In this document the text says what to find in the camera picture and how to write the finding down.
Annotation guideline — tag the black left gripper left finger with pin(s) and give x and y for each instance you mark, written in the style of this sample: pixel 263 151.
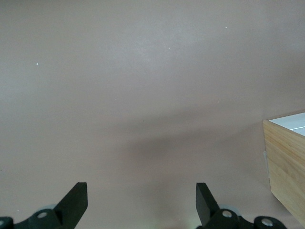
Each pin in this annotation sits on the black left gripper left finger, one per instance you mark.
pixel 76 202

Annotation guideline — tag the brown table cover mat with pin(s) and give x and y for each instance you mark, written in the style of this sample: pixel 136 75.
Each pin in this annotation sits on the brown table cover mat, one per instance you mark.
pixel 119 71

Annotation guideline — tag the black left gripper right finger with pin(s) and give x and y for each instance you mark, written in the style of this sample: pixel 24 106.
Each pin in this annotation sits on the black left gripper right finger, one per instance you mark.
pixel 205 205

